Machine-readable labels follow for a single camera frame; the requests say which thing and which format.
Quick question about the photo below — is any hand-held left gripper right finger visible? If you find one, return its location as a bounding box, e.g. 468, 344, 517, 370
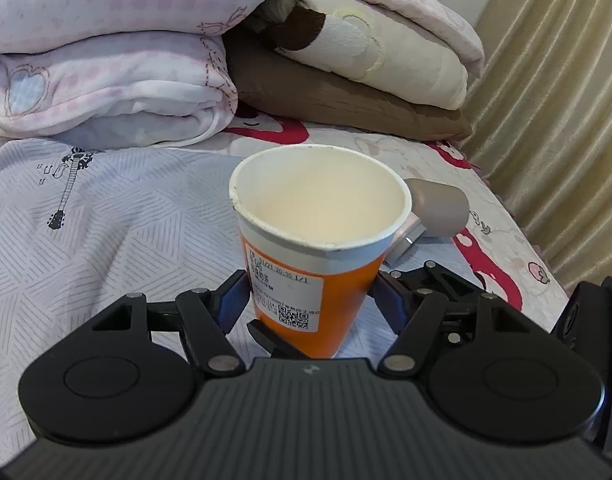
374, 272, 540, 377

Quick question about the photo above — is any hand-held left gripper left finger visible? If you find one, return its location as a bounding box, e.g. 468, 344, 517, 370
90, 269, 250, 379

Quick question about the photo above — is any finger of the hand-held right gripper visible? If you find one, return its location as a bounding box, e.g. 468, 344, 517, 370
389, 260, 488, 297

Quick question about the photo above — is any orange paper cup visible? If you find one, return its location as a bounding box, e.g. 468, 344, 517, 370
229, 144, 413, 360

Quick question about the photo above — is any beige curtain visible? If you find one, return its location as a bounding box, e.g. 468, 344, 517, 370
460, 0, 612, 292

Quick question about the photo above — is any brown folded blanket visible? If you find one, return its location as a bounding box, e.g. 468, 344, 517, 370
225, 27, 473, 142

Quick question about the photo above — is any cream plush blanket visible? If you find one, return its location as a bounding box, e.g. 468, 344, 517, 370
246, 0, 486, 111

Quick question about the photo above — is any pink white folded quilt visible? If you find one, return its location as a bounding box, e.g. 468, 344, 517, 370
0, 0, 287, 152

